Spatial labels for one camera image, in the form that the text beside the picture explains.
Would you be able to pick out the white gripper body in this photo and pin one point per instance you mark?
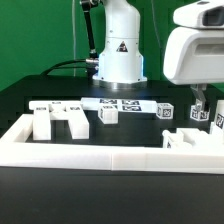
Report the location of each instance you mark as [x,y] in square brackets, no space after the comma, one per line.
[195,49]

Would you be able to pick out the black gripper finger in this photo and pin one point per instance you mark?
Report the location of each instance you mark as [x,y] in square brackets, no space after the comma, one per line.
[201,104]

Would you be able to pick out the white tagged cube right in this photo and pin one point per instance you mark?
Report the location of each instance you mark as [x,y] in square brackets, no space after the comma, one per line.
[199,115]

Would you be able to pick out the white chair back part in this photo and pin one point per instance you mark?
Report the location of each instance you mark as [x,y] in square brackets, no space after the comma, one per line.
[44,112]

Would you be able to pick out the white tagged cube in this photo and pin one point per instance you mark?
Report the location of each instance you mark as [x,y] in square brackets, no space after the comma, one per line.
[199,115]
[164,111]

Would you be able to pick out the white tagged cube middle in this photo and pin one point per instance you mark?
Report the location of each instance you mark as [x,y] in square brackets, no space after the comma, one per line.
[164,111]

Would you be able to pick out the white chair seat part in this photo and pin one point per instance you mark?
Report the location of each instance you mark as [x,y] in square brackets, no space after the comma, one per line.
[189,138]

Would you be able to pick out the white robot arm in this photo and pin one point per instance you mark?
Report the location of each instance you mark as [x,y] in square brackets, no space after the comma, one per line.
[120,63]

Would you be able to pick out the white U-shaped border frame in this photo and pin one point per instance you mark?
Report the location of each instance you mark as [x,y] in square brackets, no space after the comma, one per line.
[16,151]

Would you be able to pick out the white tagged block front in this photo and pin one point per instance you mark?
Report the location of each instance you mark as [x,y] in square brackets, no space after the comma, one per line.
[108,114]

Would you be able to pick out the white flat tagged plank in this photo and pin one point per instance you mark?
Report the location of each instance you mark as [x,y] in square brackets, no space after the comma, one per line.
[123,105]

